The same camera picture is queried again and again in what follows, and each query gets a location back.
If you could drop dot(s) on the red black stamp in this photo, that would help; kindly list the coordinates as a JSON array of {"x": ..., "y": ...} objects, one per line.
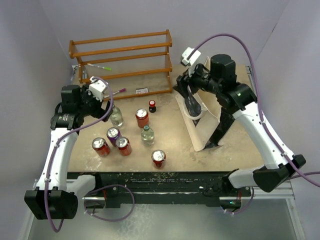
[{"x": 152, "y": 106}]

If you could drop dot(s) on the wooden shelf rack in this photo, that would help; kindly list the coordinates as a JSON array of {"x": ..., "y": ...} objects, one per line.
[{"x": 137, "y": 61}]

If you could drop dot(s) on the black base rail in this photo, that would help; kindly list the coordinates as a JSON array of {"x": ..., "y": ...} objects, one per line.
[{"x": 166, "y": 188}]

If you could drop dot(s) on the purple soda can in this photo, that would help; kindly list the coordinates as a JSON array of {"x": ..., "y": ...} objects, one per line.
[{"x": 113, "y": 134}]

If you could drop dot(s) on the grey metal clips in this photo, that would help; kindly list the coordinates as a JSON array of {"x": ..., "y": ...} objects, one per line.
[{"x": 84, "y": 74}]

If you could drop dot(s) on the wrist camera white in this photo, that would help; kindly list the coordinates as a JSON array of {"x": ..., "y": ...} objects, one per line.
[
  {"x": 190, "y": 58},
  {"x": 97, "y": 87}
]

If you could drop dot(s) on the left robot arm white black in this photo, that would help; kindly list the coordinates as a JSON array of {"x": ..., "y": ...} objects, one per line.
[{"x": 53, "y": 197}]

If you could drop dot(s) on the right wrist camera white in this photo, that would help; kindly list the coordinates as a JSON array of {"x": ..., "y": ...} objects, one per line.
[{"x": 190, "y": 58}]

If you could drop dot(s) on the purple capped marker pen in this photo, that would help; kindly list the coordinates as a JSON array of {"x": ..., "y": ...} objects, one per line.
[{"x": 115, "y": 93}]

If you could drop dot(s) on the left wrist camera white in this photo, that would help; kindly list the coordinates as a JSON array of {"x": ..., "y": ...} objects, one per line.
[{"x": 97, "y": 87}]

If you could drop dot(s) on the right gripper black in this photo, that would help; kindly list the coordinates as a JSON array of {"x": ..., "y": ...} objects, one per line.
[{"x": 186, "y": 79}]

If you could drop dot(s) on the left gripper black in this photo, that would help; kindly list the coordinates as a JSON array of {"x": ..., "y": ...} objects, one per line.
[{"x": 100, "y": 113}]

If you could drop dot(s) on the small white red label card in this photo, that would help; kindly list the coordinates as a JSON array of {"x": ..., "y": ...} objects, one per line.
[{"x": 142, "y": 90}]

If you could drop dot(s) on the cream canvas tote bag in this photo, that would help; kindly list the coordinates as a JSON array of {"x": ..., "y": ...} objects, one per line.
[{"x": 209, "y": 128}]

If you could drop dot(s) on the red cola can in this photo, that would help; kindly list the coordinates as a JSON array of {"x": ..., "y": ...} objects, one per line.
[{"x": 142, "y": 117}]

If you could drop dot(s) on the green capped marker pen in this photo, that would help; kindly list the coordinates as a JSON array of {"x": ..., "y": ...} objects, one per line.
[{"x": 100, "y": 67}]

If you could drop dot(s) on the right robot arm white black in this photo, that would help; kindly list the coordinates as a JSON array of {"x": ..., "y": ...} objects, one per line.
[{"x": 239, "y": 101}]

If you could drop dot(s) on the clear bottle green cap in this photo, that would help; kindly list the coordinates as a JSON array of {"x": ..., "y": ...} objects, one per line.
[
  {"x": 116, "y": 117},
  {"x": 147, "y": 136}
]

